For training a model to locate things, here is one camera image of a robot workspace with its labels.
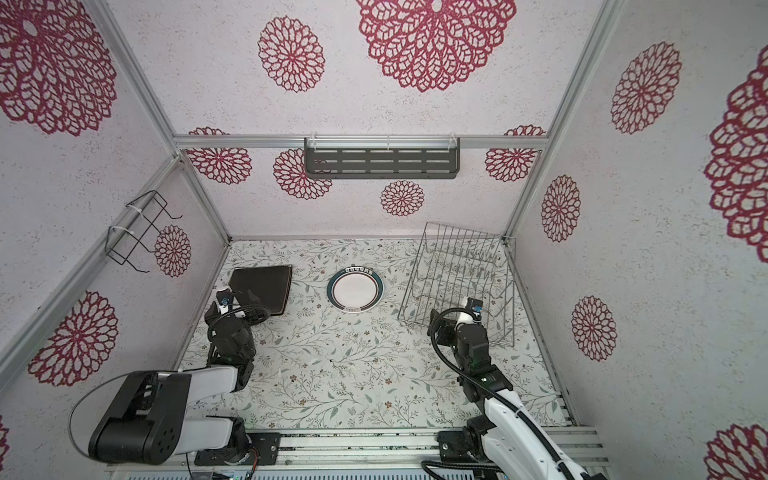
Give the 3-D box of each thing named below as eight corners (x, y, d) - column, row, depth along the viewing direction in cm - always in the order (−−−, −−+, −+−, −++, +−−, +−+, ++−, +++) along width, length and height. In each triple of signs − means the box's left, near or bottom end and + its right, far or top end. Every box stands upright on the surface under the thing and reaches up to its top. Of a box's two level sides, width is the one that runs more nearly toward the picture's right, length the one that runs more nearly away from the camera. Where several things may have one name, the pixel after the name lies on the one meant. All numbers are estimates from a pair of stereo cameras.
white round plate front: (325, 313, 101) (323, 309, 99) (331, 270, 113) (330, 266, 111) (384, 313, 101) (384, 309, 99) (384, 270, 113) (384, 266, 111)
